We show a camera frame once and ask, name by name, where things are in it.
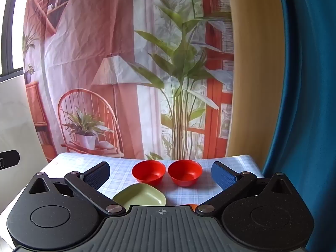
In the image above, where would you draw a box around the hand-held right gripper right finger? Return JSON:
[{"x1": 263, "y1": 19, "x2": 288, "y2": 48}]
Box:
[{"x1": 196, "y1": 161, "x2": 300, "y2": 216}]

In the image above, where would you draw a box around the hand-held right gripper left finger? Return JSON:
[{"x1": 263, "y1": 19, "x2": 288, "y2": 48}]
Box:
[{"x1": 28, "y1": 161, "x2": 126, "y2": 217}]

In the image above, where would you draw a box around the red bowl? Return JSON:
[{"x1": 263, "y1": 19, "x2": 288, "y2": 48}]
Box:
[
  {"x1": 168, "y1": 159, "x2": 203, "y2": 187},
  {"x1": 132, "y1": 160, "x2": 166, "y2": 184}
]

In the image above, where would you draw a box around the blue checked tablecloth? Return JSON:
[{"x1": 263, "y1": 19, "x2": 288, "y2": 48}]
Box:
[{"x1": 47, "y1": 152, "x2": 264, "y2": 208}]

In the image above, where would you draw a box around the orange plate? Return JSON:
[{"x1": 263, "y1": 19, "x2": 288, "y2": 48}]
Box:
[{"x1": 181, "y1": 203, "x2": 200, "y2": 212}]

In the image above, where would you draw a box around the green plate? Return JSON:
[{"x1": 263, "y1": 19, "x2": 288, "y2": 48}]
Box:
[{"x1": 112, "y1": 183, "x2": 166, "y2": 211}]

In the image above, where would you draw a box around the white cabinet panel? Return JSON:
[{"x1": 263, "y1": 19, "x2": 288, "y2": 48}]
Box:
[{"x1": 0, "y1": 75, "x2": 54, "y2": 250}]

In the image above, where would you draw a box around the blue curtain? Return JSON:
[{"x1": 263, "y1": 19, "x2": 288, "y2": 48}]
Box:
[{"x1": 262, "y1": 0, "x2": 336, "y2": 252}]

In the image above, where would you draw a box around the printed backdrop cloth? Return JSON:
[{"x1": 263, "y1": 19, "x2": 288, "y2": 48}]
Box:
[{"x1": 22, "y1": 0, "x2": 235, "y2": 163}]

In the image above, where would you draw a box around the black handle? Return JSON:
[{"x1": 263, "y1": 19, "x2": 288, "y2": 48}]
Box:
[{"x1": 0, "y1": 150, "x2": 21, "y2": 170}]

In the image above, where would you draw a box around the dark window frame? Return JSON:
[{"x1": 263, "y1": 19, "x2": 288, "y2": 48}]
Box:
[{"x1": 0, "y1": 0, "x2": 25, "y2": 79}]

